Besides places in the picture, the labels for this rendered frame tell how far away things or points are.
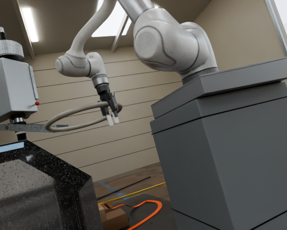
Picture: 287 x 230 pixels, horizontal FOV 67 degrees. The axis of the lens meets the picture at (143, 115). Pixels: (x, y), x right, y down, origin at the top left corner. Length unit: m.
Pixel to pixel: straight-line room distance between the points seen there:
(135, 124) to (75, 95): 2.05
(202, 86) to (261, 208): 0.40
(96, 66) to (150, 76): 6.29
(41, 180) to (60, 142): 5.47
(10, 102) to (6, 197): 0.89
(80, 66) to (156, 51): 0.59
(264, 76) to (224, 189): 0.38
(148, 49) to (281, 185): 0.60
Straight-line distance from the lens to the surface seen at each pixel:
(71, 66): 1.18
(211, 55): 0.92
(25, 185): 1.06
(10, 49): 2.00
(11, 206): 1.08
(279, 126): 0.86
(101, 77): 1.26
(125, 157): 6.68
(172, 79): 7.83
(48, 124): 1.31
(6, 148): 1.14
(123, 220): 2.20
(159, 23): 0.72
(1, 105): 1.90
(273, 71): 0.84
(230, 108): 0.72
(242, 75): 0.73
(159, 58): 0.70
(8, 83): 1.87
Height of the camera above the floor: 0.71
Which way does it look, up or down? 7 degrees up
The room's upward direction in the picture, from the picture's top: 15 degrees counter-clockwise
